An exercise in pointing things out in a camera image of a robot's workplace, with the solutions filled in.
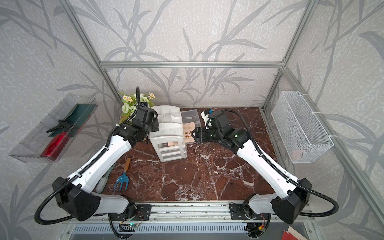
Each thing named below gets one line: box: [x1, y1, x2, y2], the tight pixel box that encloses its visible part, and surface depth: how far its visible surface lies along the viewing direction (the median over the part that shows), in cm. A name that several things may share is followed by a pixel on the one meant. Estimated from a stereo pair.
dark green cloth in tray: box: [48, 103, 97, 138], surface depth 69 cm
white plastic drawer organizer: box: [149, 105, 188, 162], surface depth 85 cm
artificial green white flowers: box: [117, 91, 156, 125], surface depth 84 cm
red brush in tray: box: [40, 131, 70, 161], surface depth 60 cm
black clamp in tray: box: [46, 120, 79, 138], surface depth 66 cm
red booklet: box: [281, 225, 308, 240], surface depth 69 cm
